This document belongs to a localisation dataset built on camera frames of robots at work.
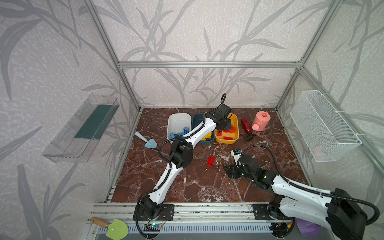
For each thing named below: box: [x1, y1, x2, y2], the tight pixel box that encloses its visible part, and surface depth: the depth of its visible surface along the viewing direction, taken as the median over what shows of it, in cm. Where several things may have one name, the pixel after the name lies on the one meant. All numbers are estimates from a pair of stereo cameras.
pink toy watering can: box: [252, 111, 271, 132], surface depth 102 cm
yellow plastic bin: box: [214, 113, 240, 145], surface depth 104 cm
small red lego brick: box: [228, 124, 236, 133], surface depth 108 cm
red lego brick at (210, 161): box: [207, 155, 215, 168], surface depth 92 cm
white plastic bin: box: [167, 113, 192, 144], surface depth 111 cm
